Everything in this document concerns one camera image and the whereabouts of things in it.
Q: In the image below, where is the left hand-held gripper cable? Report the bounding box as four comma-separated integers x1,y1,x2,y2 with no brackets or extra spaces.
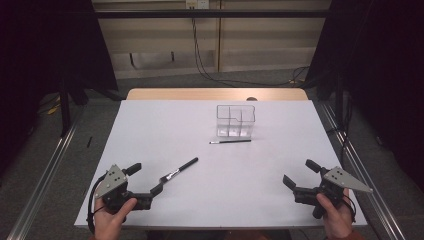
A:
86,172,108,234

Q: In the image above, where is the metal floor rail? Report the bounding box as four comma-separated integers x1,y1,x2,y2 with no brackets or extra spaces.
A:
319,101,407,240
6,111,85,240

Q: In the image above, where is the black horizontal bar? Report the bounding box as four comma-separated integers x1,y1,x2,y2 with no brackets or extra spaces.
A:
94,9,332,19

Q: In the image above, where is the black stand post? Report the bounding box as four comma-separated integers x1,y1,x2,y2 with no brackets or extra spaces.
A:
58,77,72,138

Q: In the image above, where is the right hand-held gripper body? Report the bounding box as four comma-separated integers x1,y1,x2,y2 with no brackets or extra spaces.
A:
293,165,374,220

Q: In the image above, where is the right hand-held gripper cable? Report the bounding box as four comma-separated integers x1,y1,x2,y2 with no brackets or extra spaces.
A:
343,194,357,223

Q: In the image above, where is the person's right hand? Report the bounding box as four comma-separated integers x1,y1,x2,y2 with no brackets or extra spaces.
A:
315,189,354,239

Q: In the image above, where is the white wall socket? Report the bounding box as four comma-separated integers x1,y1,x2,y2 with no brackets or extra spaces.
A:
185,0,210,10

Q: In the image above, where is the white table sheet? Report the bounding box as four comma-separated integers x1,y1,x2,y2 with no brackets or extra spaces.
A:
73,99,368,231

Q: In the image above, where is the yellow floor cable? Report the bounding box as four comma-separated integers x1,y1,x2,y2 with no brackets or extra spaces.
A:
46,103,63,116

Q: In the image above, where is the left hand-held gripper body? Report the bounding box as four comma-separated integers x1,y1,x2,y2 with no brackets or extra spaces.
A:
94,164,153,214

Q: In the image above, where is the black hanging cable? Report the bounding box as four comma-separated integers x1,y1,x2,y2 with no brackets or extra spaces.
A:
191,17,311,88

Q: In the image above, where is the hand-held gripper cable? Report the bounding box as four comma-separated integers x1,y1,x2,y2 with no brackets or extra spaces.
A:
86,172,108,234
343,194,357,223

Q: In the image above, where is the thin black makeup brush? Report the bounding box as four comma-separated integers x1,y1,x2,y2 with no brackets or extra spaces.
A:
209,139,252,145

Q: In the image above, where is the person's left hand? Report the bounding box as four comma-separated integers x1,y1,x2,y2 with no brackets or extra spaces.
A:
94,197,138,240

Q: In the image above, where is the clear acrylic organizer box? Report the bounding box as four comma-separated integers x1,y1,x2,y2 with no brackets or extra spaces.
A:
216,104,256,138

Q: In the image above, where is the black curtain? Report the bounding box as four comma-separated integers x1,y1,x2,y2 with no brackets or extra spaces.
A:
305,0,424,192
0,0,118,176

